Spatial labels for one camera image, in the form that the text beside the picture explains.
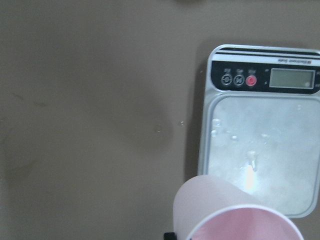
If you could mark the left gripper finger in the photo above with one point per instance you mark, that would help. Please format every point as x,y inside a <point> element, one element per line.
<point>169,236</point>

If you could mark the pink plastic cup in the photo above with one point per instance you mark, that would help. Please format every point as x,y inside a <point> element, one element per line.
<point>209,208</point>

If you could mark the silver digital kitchen scale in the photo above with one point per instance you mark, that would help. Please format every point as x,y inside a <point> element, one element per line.
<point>260,126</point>

